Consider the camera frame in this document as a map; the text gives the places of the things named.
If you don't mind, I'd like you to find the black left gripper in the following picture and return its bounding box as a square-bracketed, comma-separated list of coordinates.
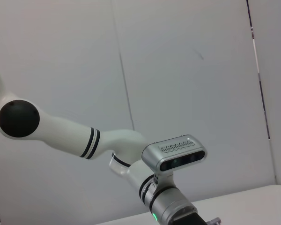
[170, 206, 206, 225]

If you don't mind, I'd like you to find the silver left gripper cable connector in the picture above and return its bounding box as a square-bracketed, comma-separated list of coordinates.
[207, 216, 222, 225]

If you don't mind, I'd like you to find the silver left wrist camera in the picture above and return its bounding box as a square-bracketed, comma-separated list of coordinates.
[141, 134, 206, 188]

